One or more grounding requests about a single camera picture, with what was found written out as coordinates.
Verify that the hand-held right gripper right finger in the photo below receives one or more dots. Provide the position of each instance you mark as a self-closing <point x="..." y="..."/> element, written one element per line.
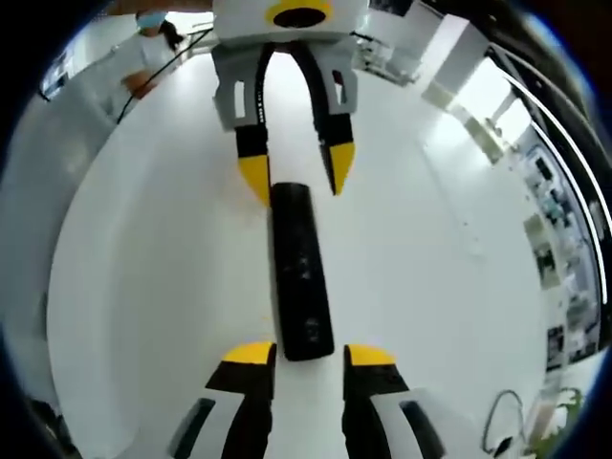
<point x="373" y="382"/>

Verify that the black remote control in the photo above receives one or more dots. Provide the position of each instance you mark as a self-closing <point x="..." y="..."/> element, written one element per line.
<point x="299" y="268"/>

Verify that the white pillar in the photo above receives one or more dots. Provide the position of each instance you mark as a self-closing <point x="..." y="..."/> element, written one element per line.
<point x="454" y="52"/>

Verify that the green leafy plant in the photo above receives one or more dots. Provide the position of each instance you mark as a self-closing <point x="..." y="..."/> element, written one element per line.
<point x="569" y="406"/>

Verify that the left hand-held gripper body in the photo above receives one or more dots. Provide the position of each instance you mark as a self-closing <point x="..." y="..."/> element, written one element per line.
<point x="239" y="19"/>

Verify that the curved ceiling light strip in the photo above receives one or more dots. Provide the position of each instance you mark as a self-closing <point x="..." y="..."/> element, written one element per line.
<point x="584" y="191"/>

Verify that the person's own upper body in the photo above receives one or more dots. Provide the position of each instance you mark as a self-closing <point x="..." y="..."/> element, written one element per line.
<point x="148" y="52"/>

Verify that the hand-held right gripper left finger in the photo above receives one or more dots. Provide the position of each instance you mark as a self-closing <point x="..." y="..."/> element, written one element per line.
<point x="244" y="378"/>

